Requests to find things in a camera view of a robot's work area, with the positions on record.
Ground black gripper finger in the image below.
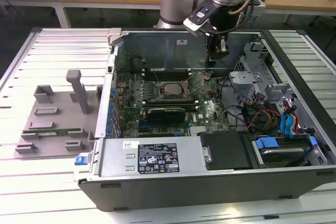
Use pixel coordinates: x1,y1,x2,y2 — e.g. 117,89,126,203
206,31,229,63

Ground metal socket cover frame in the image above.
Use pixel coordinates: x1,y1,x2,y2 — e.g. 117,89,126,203
184,71,207,98

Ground CPU socket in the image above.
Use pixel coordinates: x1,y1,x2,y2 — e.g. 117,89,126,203
156,80,191,101

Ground silver metal disk bay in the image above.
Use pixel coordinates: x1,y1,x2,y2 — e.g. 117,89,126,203
228,41,276,91

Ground black RAM slot white clips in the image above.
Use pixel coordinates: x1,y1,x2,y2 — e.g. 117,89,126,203
142,100,198,104
142,73,192,78
142,69,192,73

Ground green RAM stick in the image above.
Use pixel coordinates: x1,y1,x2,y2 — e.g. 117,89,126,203
145,102,197,112
23,127,81,137

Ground green motherboard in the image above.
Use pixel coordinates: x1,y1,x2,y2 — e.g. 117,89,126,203
115,69,236,138

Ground black cylindrical part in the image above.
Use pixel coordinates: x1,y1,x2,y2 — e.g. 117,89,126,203
130,56,144,72

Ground black graphics card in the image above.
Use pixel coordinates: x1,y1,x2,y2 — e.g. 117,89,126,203
145,107,186,124

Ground black plastic shroud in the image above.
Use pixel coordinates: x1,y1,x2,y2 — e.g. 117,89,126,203
196,131,251,172

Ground hard disk in blue carrier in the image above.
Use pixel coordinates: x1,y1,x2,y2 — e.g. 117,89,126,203
252,136,320,169

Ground black rating label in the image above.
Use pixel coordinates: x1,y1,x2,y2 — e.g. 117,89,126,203
138,142,180,174

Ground silver power supply box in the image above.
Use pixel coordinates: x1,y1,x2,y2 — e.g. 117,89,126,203
98,137,208,179

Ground black open PC case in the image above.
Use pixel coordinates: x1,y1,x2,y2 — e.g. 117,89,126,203
72,27,336,212

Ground grey parts rack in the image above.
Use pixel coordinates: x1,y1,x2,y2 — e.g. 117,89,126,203
14,69,103,159

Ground cable with metal connector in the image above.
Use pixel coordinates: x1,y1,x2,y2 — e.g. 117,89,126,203
227,0,249,15

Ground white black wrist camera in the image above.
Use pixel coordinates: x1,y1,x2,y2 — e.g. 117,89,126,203
183,2,218,36

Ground coloured power wire bundle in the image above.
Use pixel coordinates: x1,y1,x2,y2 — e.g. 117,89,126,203
243,91,283,133

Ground blue flat data wire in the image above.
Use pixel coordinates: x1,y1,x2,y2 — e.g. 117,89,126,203
279,105,297,137

